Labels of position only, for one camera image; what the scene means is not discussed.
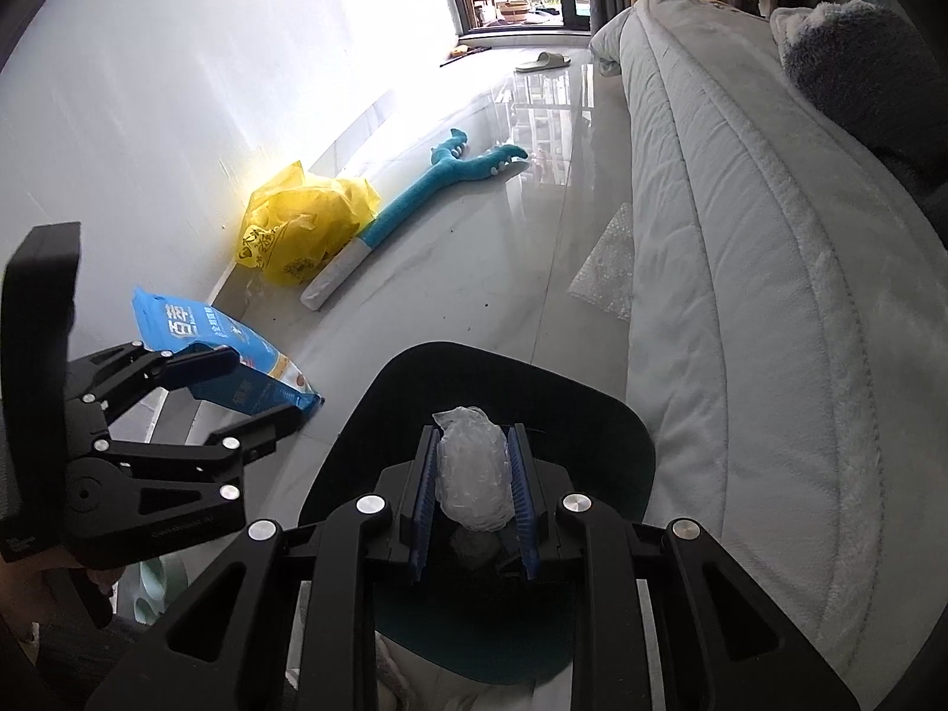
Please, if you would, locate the grey bed mattress cover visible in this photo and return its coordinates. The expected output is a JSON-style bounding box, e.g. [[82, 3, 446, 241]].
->
[[591, 0, 946, 709]]

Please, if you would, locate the blue wet wipes pack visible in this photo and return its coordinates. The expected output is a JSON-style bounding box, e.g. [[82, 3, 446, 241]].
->
[[132, 286, 326, 418]]

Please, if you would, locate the bubble wrap sheet on floor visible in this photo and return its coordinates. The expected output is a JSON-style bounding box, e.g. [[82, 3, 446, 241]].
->
[[567, 202, 635, 323]]

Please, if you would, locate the black trash bin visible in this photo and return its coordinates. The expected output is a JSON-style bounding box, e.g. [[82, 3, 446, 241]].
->
[[299, 342, 655, 686]]

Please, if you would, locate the grey slipper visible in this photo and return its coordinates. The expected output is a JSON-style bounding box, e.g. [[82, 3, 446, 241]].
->
[[514, 52, 571, 74]]

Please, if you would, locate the teal dinosaur plush stick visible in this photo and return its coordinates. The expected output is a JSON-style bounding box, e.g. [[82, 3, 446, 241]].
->
[[299, 127, 530, 313]]

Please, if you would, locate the person's left hand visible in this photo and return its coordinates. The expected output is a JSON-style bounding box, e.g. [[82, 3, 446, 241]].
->
[[0, 547, 126, 642]]

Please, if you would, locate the dark grey fleece blanket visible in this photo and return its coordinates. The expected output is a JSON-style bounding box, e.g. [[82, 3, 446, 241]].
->
[[770, 0, 946, 202]]

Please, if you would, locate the yellow plastic bag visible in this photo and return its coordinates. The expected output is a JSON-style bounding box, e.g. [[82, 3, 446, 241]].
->
[[235, 162, 381, 286]]

